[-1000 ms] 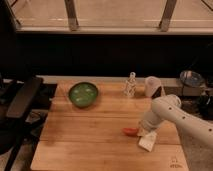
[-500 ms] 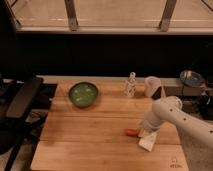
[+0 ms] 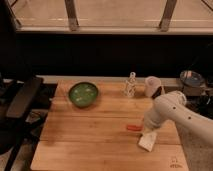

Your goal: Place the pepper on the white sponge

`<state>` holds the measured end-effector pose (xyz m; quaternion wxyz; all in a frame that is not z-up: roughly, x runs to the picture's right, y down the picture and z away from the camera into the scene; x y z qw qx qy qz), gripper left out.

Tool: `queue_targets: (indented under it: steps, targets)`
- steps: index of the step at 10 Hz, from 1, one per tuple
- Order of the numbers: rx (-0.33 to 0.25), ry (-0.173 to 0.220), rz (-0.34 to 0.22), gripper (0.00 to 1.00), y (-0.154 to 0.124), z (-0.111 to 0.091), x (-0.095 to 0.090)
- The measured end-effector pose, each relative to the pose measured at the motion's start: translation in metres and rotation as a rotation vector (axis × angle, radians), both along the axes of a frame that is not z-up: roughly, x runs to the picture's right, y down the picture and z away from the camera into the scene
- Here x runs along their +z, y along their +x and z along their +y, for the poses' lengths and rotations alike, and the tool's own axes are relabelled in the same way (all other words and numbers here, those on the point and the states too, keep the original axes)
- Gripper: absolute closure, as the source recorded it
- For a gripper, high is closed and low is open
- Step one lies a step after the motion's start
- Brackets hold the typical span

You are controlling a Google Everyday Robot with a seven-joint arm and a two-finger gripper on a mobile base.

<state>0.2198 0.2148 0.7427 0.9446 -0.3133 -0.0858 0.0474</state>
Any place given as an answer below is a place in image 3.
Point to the clear glass bottle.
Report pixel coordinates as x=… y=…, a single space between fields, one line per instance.
x=130 y=85

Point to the white plastic cup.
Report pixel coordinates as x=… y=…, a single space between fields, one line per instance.
x=153 y=86

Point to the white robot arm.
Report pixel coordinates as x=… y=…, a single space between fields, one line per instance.
x=172 y=106

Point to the round metal dish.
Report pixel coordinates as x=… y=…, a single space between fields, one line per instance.
x=191 y=78

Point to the black office chair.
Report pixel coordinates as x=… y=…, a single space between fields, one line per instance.
x=14 y=128

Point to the green bowl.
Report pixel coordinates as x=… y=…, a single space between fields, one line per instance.
x=83 y=94

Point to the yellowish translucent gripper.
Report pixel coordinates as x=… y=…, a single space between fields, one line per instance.
x=149 y=133

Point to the orange red pepper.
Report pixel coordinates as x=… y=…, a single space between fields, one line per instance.
x=134 y=128

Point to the white sponge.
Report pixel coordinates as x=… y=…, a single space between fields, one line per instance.
x=147 y=142

